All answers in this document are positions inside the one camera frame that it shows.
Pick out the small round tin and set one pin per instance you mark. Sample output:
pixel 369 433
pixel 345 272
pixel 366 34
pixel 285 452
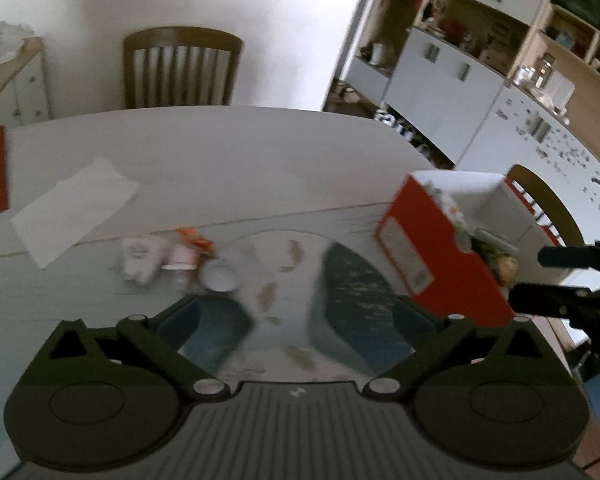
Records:
pixel 219 275

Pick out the pink small box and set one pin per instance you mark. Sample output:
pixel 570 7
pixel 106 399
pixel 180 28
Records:
pixel 181 257

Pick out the red cardboard box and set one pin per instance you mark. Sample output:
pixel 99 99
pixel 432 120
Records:
pixel 427 232

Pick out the white sideboard cabinet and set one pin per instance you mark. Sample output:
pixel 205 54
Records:
pixel 24 98

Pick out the right wooden chair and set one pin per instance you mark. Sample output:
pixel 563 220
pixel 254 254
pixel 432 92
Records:
pixel 551 205

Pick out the white paper sheet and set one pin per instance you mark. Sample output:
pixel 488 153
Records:
pixel 61 217

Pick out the wooden chair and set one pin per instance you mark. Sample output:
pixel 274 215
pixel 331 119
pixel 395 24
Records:
pixel 179 66
pixel 551 205

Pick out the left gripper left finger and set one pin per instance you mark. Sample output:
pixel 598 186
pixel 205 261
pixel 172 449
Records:
pixel 188 342

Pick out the orange toy ornament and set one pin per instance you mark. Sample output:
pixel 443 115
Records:
pixel 192 238

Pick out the far wooden chair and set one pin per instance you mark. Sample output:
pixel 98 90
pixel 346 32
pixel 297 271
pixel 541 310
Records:
pixel 179 66

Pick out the white wall cabinet unit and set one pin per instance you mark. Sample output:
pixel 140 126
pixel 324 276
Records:
pixel 488 87

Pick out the white plush toy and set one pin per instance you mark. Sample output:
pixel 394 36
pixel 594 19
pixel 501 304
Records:
pixel 142 258

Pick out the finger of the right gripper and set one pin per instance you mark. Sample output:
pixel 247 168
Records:
pixel 571 257
pixel 579 305

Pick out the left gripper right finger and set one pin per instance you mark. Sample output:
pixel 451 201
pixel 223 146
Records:
pixel 438 344

